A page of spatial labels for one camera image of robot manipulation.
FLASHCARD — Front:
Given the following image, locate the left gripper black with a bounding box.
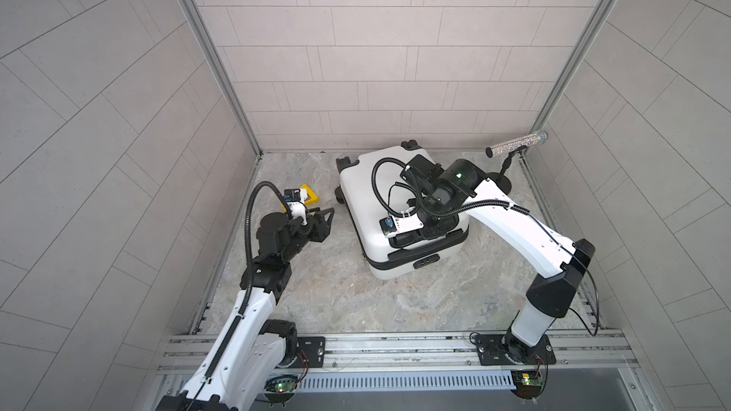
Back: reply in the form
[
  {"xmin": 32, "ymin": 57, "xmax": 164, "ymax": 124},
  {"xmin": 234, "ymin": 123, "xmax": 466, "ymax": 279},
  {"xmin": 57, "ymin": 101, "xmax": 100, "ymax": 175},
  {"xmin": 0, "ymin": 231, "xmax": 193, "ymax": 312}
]
[{"xmin": 278, "ymin": 205, "xmax": 335, "ymax": 266}]

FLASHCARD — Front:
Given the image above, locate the white hard-shell suitcase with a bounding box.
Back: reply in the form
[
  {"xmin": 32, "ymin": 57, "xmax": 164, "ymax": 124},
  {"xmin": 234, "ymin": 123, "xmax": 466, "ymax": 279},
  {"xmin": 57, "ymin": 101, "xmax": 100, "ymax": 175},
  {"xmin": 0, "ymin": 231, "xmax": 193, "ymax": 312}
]
[{"xmin": 335, "ymin": 140, "xmax": 469, "ymax": 280}]

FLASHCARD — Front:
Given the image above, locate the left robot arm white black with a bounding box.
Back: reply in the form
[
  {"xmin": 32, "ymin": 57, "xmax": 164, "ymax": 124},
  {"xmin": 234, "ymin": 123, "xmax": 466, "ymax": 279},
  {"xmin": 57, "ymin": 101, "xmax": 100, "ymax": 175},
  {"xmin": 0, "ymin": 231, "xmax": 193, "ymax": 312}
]
[{"xmin": 156, "ymin": 181, "xmax": 334, "ymax": 410}]

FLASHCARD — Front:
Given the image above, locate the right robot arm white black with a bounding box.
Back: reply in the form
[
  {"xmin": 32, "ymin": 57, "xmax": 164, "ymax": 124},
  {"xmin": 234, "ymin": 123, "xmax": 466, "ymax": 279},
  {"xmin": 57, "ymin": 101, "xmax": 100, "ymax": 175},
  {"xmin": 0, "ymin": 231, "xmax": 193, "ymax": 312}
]
[{"xmin": 370, "ymin": 155, "xmax": 595, "ymax": 365}]

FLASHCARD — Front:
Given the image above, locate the yellow triangular toy block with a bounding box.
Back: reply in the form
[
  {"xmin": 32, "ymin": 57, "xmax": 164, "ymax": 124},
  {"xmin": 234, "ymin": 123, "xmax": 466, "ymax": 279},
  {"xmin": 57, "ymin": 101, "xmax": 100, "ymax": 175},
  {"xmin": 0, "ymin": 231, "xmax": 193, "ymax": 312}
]
[{"xmin": 286, "ymin": 184, "xmax": 319, "ymax": 214}]

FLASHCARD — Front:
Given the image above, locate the glitter tube on black stand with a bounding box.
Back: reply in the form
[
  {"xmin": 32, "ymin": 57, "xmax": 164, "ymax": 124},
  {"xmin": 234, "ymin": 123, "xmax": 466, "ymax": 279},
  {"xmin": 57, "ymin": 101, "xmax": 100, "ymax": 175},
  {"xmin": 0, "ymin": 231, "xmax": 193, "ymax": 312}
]
[{"xmin": 485, "ymin": 131, "xmax": 548, "ymax": 195}]

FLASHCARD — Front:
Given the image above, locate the left circuit board with LEDs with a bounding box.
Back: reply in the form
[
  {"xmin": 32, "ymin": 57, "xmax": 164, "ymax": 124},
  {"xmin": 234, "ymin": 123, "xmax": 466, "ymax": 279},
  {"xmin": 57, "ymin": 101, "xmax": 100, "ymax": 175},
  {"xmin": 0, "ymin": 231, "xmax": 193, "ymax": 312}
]
[{"xmin": 265, "ymin": 375, "xmax": 300, "ymax": 395}]

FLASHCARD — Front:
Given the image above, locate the circuit board with leds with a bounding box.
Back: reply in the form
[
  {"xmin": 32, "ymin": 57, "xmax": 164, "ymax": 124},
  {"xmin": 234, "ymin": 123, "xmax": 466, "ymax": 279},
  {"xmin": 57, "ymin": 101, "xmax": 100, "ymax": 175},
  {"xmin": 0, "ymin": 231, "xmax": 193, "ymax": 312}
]
[
  {"xmin": 511, "ymin": 370, "xmax": 546, "ymax": 400},
  {"xmin": 265, "ymin": 375, "xmax": 300, "ymax": 395}
]

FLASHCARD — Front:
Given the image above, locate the right circuit board with LEDs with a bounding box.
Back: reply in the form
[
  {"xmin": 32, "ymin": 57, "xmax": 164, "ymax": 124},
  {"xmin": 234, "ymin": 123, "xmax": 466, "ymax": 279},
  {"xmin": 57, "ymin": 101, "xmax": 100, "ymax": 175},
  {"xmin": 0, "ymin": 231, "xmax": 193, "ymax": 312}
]
[{"xmin": 511, "ymin": 370, "xmax": 546, "ymax": 400}]

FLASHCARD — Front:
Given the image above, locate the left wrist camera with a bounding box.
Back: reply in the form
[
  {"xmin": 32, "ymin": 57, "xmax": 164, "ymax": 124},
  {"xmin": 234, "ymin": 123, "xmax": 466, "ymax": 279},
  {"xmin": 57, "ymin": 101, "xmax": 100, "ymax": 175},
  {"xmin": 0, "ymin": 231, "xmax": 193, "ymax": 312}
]
[{"xmin": 284, "ymin": 188, "xmax": 308, "ymax": 205}]

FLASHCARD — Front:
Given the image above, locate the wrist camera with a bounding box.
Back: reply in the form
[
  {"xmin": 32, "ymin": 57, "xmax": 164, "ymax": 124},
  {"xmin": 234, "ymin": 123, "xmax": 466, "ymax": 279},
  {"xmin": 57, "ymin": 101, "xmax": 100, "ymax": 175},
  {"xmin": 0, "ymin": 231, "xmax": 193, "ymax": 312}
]
[
  {"xmin": 379, "ymin": 215, "xmax": 413, "ymax": 238},
  {"xmin": 284, "ymin": 188, "xmax": 308, "ymax": 205}
]

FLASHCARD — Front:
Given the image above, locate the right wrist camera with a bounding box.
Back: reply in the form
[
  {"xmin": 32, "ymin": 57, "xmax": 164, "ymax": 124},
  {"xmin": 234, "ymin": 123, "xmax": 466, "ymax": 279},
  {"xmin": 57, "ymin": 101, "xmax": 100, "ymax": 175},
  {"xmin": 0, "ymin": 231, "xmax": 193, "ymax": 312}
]
[{"xmin": 379, "ymin": 215, "xmax": 413, "ymax": 238}]

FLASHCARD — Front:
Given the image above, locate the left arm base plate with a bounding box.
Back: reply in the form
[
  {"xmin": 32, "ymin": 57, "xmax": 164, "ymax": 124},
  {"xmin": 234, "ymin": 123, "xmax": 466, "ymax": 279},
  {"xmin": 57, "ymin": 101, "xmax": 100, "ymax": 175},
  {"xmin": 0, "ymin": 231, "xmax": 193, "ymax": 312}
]
[{"xmin": 277, "ymin": 336, "xmax": 327, "ymax": 370}]

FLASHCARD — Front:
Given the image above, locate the white perforated cable duct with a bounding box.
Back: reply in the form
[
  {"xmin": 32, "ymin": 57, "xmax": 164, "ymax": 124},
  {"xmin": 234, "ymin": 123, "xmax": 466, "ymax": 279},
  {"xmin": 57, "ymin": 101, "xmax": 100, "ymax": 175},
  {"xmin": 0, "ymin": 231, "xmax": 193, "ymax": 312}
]
[{"xmin": 297, "ymin": 370, "xmax": 516, "ymax": 393}]

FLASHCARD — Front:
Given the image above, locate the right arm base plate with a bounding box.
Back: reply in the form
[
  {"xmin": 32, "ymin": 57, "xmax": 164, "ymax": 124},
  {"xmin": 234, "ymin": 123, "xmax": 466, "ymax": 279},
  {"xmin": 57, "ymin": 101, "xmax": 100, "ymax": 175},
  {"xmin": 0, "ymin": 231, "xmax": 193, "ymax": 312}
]
[{"xmin": 469, "ymin": 332, "xmax": 557, "ymax": 366}]

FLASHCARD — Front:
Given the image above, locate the aluminium mounting rail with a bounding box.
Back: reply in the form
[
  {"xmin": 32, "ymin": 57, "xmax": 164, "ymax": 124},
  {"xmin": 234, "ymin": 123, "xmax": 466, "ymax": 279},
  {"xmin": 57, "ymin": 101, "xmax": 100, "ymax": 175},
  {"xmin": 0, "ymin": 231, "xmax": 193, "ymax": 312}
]
[{"xmin": 152, "ymin": 329, "xmax": 639, "ymax": 375}]

